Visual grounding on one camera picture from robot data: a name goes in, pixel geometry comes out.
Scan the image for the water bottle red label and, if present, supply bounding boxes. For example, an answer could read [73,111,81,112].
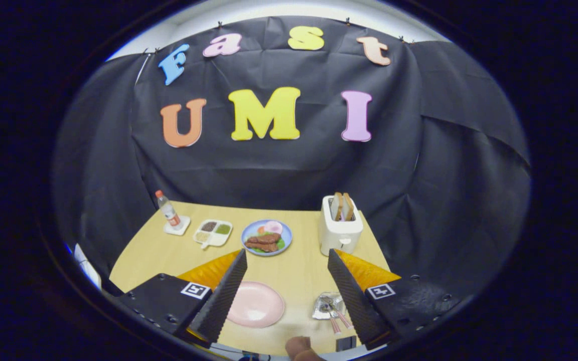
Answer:
[155,190,181,227]

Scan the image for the white divided condiment tray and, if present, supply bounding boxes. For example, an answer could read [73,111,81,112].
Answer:
[193,219,233,250]

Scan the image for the fork with checked handle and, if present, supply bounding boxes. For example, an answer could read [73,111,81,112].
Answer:
[330,299,354,330]

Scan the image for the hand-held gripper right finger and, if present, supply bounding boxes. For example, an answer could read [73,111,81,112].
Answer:
[327,249,463,351]

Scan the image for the blue plate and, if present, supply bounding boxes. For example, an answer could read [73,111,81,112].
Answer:
[241,220,293,257]

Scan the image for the clear cutlery basket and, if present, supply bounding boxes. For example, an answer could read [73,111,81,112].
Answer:
[312,292,348,321]

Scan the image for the white toaster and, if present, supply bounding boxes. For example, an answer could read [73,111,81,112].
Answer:
[318,195,364,256]

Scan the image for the pink plate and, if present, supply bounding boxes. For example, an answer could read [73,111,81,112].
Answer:
[226,281,285,328]

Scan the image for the spoon with checked handle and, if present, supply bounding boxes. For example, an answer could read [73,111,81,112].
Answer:
[321,300,342,335]

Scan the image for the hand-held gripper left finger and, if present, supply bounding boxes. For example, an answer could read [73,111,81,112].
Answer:
[113,249,248,346]

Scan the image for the white square coaster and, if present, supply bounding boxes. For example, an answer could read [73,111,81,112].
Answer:
[163,216,191,236]

